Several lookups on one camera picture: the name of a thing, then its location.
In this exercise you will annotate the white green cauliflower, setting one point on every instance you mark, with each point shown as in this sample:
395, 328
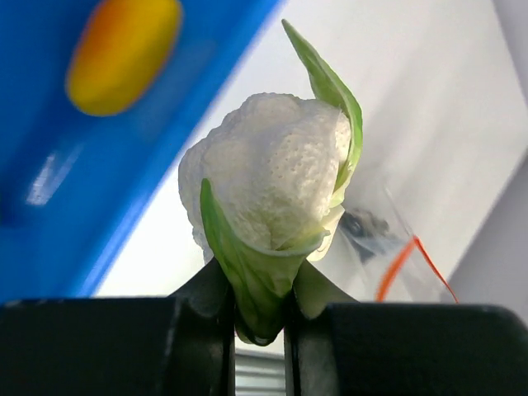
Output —
264, 189

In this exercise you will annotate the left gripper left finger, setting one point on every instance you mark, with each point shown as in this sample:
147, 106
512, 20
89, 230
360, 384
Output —
181, 344

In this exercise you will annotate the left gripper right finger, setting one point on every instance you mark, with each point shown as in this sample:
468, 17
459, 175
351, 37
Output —
335, 345

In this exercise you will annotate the clear zip top bag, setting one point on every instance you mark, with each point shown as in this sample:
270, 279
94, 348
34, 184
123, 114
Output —
375, 256

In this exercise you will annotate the aluminium mounting rail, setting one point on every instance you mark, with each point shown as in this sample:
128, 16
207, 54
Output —
259, 374

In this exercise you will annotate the blue plastic bin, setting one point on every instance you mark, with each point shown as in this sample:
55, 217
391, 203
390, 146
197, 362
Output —
72, 185

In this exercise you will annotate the yellow mango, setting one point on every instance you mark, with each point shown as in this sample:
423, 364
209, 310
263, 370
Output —
123, 47

